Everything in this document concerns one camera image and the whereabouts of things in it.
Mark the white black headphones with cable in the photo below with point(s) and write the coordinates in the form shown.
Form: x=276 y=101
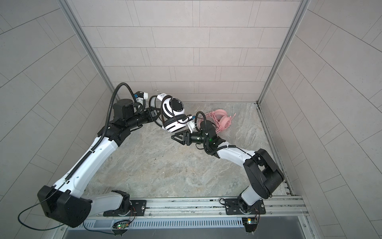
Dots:
x=169 y=112

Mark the pink headphones with cable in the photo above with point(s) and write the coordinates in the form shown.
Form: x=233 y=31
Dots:
x=221 y=119

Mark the aluminium mounting rail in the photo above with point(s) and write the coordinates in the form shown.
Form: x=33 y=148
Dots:
x=199 y=207

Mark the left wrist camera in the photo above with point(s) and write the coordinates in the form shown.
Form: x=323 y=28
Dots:
x=141 y=96

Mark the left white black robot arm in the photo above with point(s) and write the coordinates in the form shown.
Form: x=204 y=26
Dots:
x=63 y=202

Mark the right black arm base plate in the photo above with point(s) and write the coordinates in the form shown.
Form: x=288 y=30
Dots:
x=236 y=207

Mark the right circuit board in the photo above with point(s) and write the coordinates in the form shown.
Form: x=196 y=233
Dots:
x=250 y=224

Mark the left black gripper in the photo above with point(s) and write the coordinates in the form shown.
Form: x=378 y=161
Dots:
x=149 y=115

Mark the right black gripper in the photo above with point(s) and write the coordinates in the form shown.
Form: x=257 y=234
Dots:
x=177 y=136

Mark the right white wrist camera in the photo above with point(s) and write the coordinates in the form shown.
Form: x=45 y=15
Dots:
x=191 y=124

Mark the left circuit board green led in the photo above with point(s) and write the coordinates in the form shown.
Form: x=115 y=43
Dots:
x=121 y=225

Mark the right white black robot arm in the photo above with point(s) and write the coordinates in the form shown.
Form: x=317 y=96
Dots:
x=263 y=173

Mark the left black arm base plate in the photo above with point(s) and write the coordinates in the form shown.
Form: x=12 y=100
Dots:
x=138 y=206

